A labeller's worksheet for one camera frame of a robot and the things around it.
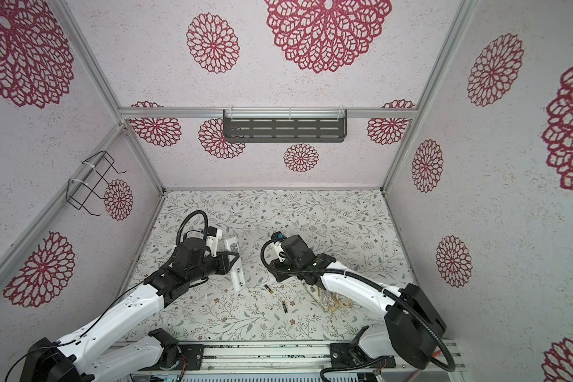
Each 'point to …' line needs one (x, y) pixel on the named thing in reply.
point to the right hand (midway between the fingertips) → (270, 263)
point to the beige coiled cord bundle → (332, 301)
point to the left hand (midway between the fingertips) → (237, 259)
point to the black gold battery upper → (269, 289)
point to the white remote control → (236, 270)
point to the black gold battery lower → (284, 305)
